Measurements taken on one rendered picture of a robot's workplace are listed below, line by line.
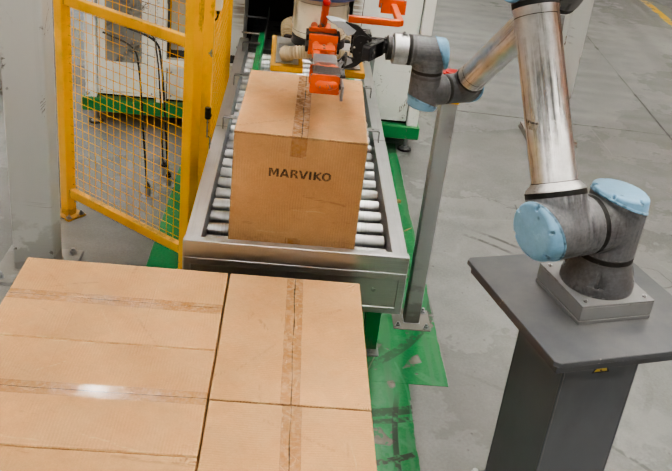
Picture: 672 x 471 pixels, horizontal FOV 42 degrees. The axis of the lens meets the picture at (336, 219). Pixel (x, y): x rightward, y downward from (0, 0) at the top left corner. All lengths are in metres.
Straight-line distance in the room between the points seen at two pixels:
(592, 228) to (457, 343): 1.40
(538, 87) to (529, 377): 0.83
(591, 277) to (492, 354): 1.21
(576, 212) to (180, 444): 1.06
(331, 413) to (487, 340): 1.47
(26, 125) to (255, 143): 1.11
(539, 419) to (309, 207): 0.92
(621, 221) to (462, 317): 1.51
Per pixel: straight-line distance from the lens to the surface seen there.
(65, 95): 3.92
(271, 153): 2.63
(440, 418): 3.09
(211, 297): 2.54
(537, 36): 2.16
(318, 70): 2.23
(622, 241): 2.27
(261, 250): 2.69
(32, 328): 2.44
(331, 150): 2.62
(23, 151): 3.49
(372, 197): 3.25
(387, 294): 2.78
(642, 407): 3.42
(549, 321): 2.28
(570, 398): 2.44
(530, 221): 2.14
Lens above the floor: 1.91
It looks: 27 degrees down
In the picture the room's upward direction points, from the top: 7 degrees clockwise
